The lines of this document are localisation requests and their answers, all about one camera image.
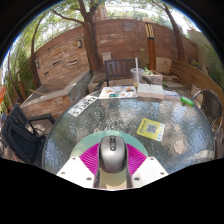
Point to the green tube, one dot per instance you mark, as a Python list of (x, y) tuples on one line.
[(187, 101)]

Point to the raised stone basin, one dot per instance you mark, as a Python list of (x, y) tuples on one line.
[(50, 100)]

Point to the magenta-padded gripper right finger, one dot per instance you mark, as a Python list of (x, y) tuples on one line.
[(150, 170)]

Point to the curved wooden bench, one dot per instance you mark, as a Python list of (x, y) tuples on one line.
[(190, 75)]

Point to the grey wall utility box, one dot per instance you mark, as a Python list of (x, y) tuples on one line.
[(106, 56)]

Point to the wooden garden lamp post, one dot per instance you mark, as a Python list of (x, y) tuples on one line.
[(151, 46)]

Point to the thin light blue booklet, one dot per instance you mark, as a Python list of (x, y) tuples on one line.
[(172, 95)]

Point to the dark wooden slatted chair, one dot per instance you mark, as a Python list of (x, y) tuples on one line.
[(118, 68)]

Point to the white printed sign strip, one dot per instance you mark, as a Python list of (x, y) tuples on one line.
[(82, 106)]

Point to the clear plastic cup with straw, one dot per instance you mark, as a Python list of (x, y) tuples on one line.
[(137, 76)]

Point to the yellow square card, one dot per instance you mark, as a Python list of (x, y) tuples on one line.
[(150, 129)]

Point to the thin leaning tree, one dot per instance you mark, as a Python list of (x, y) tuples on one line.
[(34, 56)]

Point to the black folding chair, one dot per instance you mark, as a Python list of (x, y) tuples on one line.
[(20, 136)]

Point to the low stone seat block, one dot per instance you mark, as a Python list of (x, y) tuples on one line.
[(96, 83)]

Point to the slim straight tree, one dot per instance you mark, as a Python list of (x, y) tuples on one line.
[(176, 36)]

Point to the pale planter box with plants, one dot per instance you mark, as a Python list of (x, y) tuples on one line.
[(154, 77)]

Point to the green mouse pad, pink rest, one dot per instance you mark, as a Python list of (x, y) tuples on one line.
[(88, 141)]

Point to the beige stone block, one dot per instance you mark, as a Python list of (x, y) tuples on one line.
[(164, 65)]

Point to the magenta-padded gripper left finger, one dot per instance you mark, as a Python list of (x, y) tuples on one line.
[(75, 170)]

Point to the dark wicker metal chair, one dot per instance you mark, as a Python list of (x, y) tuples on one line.
[(210, 106)]

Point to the grey computer mouse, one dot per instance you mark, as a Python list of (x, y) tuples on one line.
[(112, 153)]

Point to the large forked tree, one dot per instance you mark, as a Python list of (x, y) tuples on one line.
[(90, 40)]

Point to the black wall lamp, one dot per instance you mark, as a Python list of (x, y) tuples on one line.
[(79, 43), (37, 64)]

